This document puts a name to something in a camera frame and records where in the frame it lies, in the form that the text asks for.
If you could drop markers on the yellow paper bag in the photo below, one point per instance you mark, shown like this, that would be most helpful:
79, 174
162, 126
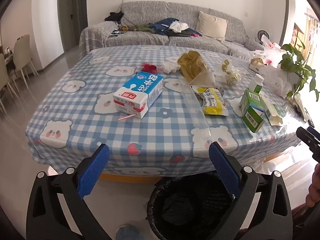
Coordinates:
192, 65

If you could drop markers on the blue white milk carton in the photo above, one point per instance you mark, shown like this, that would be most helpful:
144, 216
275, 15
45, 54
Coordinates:
140, 92

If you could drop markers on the white cloth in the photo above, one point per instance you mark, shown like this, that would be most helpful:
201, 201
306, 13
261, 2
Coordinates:
178, 27

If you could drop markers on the yellow snack packet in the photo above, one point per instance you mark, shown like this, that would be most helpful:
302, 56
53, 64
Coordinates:
212, 105

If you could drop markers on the blue jacket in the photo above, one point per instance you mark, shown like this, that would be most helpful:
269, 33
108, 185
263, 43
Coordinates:
160, 26

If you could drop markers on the dark door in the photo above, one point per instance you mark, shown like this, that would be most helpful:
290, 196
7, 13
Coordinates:
71, 17

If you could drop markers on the dark green garment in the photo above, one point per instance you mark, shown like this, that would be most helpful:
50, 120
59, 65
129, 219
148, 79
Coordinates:
136, 28

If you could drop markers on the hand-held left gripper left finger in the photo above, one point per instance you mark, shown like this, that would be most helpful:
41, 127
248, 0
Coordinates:
93, 170

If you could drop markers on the white plastic bag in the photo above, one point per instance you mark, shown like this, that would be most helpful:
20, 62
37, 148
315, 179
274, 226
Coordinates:
277, 80

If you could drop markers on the white folded papers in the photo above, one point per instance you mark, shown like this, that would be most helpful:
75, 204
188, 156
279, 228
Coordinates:
301, 107

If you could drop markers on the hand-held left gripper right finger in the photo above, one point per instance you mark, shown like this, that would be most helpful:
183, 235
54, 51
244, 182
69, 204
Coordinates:
225, 170

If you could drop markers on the red print plastic bag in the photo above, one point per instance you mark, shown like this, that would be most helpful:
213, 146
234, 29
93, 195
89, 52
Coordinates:
272, 50

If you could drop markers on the gold clear plastic wrapper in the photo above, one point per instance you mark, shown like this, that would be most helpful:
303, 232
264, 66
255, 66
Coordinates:
231, 73

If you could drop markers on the white bottle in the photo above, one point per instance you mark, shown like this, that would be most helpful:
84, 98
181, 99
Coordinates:
257, 80

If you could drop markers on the pink straw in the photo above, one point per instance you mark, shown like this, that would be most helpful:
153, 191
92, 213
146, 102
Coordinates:
126, 117

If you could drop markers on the wooden table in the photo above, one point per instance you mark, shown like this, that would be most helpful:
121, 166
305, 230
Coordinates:
130, 178

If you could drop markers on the white tissue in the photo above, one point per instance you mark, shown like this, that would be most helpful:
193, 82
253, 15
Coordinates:
170, 66

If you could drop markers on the blue checked tablecloth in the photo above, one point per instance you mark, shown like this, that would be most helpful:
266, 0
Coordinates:
175, 130

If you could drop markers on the pink sock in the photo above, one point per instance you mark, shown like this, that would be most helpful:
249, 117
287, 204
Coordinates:
197, 34

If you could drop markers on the brown paper bag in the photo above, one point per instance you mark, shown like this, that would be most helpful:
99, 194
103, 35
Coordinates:
255, 65

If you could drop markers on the beige pillow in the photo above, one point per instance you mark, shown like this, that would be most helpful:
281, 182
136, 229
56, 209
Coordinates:
211, 25

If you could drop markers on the clear plastic sheet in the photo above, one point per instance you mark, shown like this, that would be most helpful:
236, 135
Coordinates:
197, 110

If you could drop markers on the white green medicine box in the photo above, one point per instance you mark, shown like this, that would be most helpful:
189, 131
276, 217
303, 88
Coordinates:
271, 112

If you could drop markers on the person's right hand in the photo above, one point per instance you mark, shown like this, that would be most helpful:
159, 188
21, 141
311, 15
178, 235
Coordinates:
313, 190

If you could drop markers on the white plant pot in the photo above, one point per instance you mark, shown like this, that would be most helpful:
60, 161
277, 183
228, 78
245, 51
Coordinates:
294, 78

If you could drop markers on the grey sofa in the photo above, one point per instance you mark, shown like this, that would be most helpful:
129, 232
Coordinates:
140, 40

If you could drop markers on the black trash bin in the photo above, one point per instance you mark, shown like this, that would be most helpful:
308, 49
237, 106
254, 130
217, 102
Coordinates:
187, 205

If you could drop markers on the small round fan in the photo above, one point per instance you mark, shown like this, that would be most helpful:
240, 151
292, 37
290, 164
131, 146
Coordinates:
262, 35

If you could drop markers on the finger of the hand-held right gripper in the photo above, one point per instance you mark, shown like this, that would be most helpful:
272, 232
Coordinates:
314, 131
306, 140

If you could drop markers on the red wrapper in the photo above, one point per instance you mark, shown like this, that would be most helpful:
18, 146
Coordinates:
148, 68

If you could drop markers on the green potted plant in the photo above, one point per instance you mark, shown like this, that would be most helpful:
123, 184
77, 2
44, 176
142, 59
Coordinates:
292, 57

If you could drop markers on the blue fuzzy slipper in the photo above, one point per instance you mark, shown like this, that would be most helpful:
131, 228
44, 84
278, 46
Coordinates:
130, 233

